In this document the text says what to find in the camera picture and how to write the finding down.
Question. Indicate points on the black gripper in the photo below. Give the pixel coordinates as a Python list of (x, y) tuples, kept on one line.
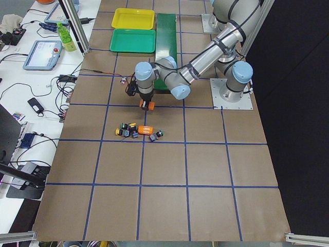
[(146, 97)]

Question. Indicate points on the plain orange cylinder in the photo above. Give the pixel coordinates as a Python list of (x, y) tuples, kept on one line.
[(147, 105)]

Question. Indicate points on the orange cylinder with white text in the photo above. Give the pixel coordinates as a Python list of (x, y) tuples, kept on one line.
[(145, 130)]

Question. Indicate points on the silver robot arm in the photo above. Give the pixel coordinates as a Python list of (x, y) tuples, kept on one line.
[(236, 20)]

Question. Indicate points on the small motor controller board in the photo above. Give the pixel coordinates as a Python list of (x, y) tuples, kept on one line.
[(124, 80)]

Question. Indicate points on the yellow push button upright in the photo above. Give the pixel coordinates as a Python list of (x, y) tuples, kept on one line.
[(133, 130)]

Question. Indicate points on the green plastic tray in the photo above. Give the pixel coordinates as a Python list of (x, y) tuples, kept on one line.
[(133, 41)]

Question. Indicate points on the green conveyor belt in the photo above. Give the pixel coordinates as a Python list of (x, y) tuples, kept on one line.
[(166, 41)]

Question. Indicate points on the yellow plastic tray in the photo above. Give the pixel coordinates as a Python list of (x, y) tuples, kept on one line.
[(129, 18)]

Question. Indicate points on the black power adapter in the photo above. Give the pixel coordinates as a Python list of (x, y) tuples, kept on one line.
[(67, 78)]

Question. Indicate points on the green tea bottle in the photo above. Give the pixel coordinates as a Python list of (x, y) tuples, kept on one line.
[(65, 37)]

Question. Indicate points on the near teach pendant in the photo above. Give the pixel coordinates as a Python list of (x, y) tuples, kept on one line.
[(43, 55)]

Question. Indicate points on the teach pendant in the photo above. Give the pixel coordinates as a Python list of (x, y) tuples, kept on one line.
[(56, 15), (43, 55)]

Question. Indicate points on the far teach pendant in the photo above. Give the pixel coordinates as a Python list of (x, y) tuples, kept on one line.
[(56, 15)]

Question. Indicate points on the black monitor stand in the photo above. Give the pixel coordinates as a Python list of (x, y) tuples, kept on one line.
[(28, 178)]

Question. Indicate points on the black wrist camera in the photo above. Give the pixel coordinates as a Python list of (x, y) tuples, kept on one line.
[(131, 88)]

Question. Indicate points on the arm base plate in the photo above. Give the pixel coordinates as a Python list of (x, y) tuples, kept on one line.
[(224, 99), (210, 24)]

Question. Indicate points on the aluminium frame post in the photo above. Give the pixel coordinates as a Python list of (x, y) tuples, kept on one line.
[(75, 24)]

